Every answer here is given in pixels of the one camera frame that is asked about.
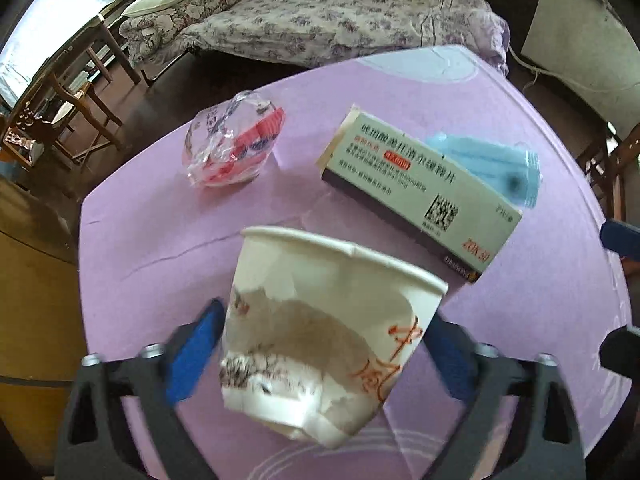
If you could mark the white medicine box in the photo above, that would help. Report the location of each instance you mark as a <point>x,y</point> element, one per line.
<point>400,180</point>

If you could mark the purple tablecloth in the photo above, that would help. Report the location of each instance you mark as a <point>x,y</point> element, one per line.
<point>150,260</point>

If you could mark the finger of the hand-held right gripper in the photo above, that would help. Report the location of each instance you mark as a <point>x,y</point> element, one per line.
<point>622,240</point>
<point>622,352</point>

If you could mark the bed with floral sheet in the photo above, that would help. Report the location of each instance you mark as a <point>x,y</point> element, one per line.
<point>350,15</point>

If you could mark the wooden cabinet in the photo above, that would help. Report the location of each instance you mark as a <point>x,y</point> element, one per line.
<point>30,285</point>

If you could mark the wooden chair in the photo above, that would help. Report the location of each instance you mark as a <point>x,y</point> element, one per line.
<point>65,115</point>
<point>612,170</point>

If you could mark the blue face mask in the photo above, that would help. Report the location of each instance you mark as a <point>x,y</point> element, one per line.
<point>495,165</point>

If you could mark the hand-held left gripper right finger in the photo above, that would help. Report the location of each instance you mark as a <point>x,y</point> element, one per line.
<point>450,360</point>

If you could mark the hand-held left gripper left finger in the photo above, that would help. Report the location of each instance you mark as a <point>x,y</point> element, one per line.
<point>192,355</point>

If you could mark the wooden table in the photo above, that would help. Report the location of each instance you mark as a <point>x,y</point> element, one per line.
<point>100,40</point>

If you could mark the clear wrapper with red print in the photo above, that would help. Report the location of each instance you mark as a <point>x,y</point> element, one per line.
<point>230,145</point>

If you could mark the white printed paper cup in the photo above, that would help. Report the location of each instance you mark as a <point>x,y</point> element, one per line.
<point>300,320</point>

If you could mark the folded floral quilt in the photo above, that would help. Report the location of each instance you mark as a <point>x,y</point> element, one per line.
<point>200,7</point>

